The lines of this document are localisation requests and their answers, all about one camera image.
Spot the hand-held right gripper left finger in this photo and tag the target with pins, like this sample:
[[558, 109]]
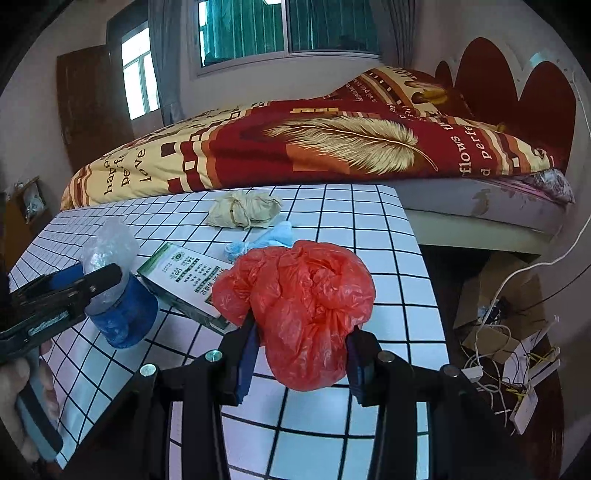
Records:
[[247, 364]]

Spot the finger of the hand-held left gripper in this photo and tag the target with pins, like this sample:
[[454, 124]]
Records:
[[60, 277], [104, 279]]

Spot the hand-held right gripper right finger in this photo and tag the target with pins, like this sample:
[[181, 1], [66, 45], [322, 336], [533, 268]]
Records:
[[358, 369]]

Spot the clear plastic bag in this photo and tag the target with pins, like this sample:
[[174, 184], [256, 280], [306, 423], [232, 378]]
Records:
[[108, 247]]

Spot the red plastic bag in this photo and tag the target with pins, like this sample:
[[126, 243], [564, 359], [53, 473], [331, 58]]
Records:
[[304, 314]]

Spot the white printed carton box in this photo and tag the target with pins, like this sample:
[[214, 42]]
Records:
[[184, 277]]

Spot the blue face mask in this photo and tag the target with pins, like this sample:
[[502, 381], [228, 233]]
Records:
[[272, 240]]

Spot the beige cloth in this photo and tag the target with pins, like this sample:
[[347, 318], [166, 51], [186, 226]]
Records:
[[240, 210]]

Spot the person's left hand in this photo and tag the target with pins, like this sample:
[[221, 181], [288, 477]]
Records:
[[11, 406]]

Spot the white power adapter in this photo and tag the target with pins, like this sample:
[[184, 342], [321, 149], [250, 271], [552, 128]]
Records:
[[472, 374]]

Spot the table with checkered cloth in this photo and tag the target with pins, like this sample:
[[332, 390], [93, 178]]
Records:
[[351, 221]]

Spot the cardboard box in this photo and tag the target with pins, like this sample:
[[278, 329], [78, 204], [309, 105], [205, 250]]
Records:
[[498, 286]]

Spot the brown wooden door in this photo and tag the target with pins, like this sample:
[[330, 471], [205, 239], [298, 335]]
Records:
[[92, 110]]

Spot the white router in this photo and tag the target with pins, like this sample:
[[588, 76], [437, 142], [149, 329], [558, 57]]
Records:
[[531, 397]]

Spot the small bright window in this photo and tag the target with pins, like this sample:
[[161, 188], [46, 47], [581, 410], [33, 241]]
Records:
[[141, 78]]

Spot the lilac mattress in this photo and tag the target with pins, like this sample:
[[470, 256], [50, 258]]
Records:
[[485, 203]]

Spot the bed with red blanket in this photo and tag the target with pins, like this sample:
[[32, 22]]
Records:
[[323, 152]]

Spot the grey curtain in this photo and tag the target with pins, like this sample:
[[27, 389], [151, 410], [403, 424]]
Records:
[[399, 32], [166, 60]]

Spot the floral pillow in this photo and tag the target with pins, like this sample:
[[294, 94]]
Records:
[[549, 184]]

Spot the red printed pillow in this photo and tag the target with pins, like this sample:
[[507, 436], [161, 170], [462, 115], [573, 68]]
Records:
[[443, 83]]

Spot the large sliding window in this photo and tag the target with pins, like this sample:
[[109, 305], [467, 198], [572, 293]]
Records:
[[277, 27]]

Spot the red white headboard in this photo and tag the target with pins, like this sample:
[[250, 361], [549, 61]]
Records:
[[517, 92]]

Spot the white bed frame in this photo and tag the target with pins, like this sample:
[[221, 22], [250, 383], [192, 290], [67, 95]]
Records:
[[461, 235]]

